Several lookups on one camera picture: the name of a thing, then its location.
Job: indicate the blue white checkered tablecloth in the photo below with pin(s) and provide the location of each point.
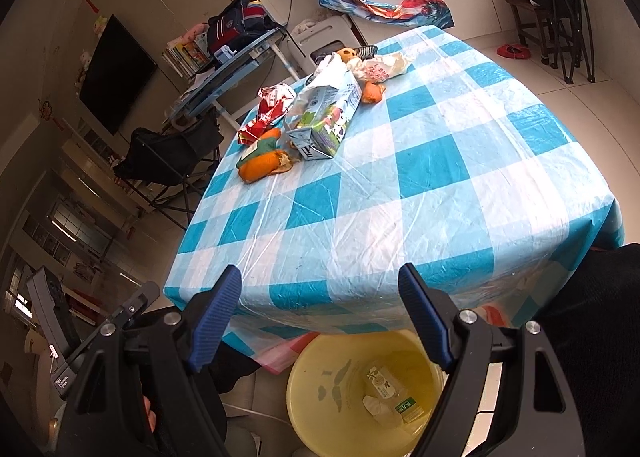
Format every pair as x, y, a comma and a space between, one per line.
425, 177

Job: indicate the red snack wrapper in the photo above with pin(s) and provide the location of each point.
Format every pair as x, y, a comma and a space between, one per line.
270, 107

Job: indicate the black folding frame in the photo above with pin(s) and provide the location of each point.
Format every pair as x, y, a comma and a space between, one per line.
575, 37

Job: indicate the orange peel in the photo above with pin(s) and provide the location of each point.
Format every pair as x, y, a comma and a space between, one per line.
373, 92
260, 167

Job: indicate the green label white packet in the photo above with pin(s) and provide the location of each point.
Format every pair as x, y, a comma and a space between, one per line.
408, 409

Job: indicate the light blue plastic holder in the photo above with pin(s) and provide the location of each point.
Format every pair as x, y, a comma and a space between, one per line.
225, 53

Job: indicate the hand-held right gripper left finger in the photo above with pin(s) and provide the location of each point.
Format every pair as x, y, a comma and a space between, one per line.
220, 318

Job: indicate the small white carton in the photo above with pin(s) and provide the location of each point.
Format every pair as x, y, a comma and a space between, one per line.
381, 379

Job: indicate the dark wooden chair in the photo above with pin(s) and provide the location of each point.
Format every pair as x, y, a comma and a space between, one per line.
525, 12

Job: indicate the white plastic stool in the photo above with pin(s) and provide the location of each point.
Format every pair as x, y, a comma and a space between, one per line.
320, 42

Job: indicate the black folding chair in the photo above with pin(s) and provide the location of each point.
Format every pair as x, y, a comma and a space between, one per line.
165, 152

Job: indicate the yellow plastic bucket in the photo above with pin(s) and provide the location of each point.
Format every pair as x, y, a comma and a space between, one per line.
320, 387

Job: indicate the spotted yellow mango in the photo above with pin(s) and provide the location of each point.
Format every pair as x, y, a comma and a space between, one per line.
344, 54

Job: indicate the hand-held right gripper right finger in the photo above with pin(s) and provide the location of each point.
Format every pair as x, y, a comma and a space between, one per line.
425, 319

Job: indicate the colourful printed banner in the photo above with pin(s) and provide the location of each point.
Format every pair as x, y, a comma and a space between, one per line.
380, 4

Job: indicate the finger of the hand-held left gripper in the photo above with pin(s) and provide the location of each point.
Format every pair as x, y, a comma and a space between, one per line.
140, 299

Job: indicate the red slippers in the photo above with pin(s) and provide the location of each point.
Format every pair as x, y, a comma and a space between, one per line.
515, 51

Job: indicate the crumpled white tissue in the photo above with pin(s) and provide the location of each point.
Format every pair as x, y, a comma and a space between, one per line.
375, 407

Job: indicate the dark glass fruit plate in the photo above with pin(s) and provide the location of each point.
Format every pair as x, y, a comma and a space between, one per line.
367, 51

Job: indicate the small wall plush toy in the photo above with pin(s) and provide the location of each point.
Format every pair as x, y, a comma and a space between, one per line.
100, 24

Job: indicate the person's left hand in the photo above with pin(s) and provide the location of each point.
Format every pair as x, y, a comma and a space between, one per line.
148, 412

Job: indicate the pink plush toy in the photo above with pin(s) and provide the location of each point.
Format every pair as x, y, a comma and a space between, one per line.
196, 29

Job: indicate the crumpled white paper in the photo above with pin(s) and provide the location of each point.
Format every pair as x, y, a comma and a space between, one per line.
382, 67

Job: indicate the light blue milk carton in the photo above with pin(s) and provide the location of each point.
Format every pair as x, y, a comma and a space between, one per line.
330, 107

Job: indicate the glass top desk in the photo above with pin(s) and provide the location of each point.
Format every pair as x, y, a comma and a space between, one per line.
235, 72

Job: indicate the pink checkered cloth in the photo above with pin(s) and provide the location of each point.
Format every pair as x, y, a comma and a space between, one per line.
282, 353

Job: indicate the dark blue red backpack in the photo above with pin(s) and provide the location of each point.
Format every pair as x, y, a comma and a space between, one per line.
240, 22

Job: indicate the green snack wrapper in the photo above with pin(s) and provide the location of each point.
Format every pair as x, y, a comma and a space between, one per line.
257, 146

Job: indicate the stack of books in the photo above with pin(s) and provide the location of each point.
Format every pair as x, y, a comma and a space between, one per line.
185, 57

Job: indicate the black flat television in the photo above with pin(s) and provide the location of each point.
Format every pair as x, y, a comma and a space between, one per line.
117, 72

